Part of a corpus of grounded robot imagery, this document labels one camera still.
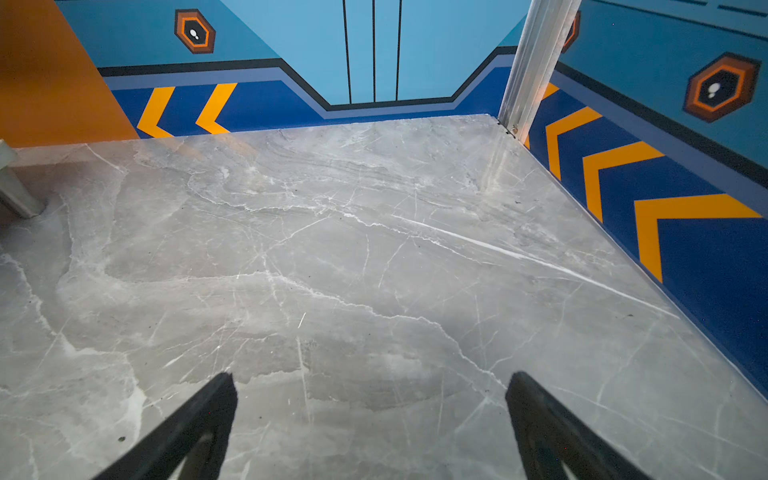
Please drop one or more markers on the white two-tier shelf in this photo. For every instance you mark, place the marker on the white two-tier shelf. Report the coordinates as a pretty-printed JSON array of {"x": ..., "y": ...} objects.
[{"x": 14, "y": 195}]

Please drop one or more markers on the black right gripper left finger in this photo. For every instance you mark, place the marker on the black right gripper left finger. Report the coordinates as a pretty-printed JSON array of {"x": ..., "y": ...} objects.
[{"x": 192, "y": 442}]

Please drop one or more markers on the right aluminium corner post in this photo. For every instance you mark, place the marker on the right aluminium corner post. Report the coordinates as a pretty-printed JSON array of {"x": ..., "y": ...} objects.
[{"x": 543, "y": 36}]

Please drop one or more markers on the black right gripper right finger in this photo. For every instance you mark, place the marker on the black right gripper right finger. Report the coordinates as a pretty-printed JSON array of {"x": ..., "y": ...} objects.
[{"x": 553, "y": 443}]

